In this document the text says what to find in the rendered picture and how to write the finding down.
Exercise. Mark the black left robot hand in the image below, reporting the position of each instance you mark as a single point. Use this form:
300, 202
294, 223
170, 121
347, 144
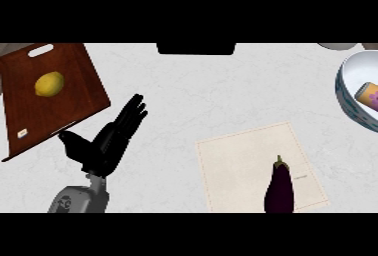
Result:
111, 143

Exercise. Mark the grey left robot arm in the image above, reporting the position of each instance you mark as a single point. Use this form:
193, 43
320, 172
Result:
81, 200

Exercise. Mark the beige placemat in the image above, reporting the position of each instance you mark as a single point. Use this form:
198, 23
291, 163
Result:
241, 156

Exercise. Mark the white patterned bowl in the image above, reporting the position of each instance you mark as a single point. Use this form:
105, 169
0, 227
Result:
351, 86

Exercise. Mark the yellow and purple can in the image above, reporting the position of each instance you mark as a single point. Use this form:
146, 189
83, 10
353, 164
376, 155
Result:
369, 95

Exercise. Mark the brown wooden cutting board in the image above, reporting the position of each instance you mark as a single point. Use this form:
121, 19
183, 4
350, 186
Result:
46, 106

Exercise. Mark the yellow lemon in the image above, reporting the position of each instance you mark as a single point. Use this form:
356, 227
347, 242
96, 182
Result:
49, 84

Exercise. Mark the black appliance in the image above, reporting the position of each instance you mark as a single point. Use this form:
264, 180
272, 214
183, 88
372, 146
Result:
196, 48

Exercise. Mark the dark purple eggplant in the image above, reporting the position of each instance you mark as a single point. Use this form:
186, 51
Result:
279, 190

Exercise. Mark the grey round object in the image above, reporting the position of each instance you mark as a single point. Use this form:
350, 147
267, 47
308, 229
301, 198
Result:
337, 46

